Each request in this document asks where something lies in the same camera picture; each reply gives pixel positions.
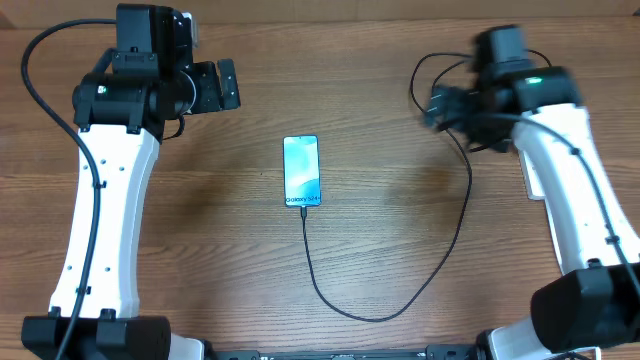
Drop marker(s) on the white power strip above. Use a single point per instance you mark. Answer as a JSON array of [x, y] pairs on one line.
[[531, 180]]

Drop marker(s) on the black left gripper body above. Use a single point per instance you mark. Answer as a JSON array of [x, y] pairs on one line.
[[207, 91]]

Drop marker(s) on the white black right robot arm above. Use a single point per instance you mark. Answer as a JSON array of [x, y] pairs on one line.
[[539, 111]]

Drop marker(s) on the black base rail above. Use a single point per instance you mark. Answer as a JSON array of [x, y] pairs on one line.
[[345, 354]]

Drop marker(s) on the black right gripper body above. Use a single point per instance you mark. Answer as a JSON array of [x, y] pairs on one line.
[[459, 116]]

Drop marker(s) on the Galaxy S24 smartphone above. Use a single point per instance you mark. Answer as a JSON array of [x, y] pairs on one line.
[[302, 184]]

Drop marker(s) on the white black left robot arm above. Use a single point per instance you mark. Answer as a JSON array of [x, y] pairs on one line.
[[121, 108]]

